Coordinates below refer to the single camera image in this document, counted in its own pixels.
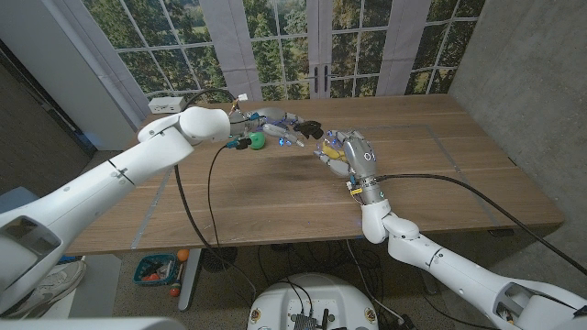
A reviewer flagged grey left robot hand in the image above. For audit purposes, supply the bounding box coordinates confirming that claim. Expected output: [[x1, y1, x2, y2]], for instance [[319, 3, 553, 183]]
[[227, 106, 306, 149]]

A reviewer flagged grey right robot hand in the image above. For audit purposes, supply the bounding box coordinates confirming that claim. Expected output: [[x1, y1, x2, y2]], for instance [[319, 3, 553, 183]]
[[314, 129, 386, 206]]

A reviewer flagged black spray bottle head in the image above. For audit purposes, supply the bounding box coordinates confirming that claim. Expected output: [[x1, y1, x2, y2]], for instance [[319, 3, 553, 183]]
[[293, 119, 325, 141]]

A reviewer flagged green toy ball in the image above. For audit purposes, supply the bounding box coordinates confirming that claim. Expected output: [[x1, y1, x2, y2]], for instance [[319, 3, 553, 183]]
[[247, 131, 267, 151]]

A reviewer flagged teal toy basket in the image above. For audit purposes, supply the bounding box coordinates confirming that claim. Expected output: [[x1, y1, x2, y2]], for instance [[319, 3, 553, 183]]
[[133, 253, 179, 287]]

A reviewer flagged red green toy maraca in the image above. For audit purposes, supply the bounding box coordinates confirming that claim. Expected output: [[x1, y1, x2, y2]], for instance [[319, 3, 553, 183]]
[[168, 263, 183, 298]]

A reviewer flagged printed window backdrop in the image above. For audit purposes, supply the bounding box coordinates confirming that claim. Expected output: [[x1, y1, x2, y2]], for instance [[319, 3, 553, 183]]
[[59, 0, 487, 105]]

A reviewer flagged white power strip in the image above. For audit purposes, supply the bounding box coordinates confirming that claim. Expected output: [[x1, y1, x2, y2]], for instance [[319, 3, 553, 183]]
[[148, 95, 187, 116]]

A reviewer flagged white robot torso base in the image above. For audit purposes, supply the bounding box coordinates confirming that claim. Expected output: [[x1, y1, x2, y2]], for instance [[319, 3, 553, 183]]
[[246, 272, 380, 330]]

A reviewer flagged grey table leg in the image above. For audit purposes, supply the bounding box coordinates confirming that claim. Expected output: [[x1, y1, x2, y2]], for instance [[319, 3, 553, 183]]
[[419, 273, 441, 295]]

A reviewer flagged black round floor fan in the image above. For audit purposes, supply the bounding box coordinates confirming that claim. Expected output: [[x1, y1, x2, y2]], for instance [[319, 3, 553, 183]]
[[201, 246, 238, 274]]

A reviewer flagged white table leg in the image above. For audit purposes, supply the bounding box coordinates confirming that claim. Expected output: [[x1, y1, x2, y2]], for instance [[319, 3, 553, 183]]
[[177, 248, 204, 313]]

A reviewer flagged white flat board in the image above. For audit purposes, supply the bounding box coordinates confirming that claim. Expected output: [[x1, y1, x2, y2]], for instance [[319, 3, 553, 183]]
[[43, 254, 123, 320]]

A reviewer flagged white robot torso edge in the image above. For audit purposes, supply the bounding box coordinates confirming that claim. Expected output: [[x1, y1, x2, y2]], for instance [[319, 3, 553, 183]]
[[0, 315, 187, 330]]

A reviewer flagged white sneaker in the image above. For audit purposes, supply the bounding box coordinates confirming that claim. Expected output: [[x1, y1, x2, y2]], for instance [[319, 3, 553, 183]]
[[2, 259, 87, 320]]

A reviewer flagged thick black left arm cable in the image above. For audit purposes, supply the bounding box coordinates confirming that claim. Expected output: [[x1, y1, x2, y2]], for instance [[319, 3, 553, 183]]
[[172, 87, 258, 302]]

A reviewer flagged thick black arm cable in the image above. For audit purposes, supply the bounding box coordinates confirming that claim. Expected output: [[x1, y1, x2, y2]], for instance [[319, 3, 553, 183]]
[[373, 172, 587, 277], [172, 87, 258, 302]]

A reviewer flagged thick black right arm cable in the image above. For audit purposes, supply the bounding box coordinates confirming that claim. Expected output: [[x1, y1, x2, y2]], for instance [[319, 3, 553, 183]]
[[373, 172, 587, 277]]

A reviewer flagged thin black left wrist cable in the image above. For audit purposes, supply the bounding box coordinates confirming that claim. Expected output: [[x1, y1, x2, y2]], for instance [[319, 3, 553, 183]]
[[206, 144, 229, 248]]

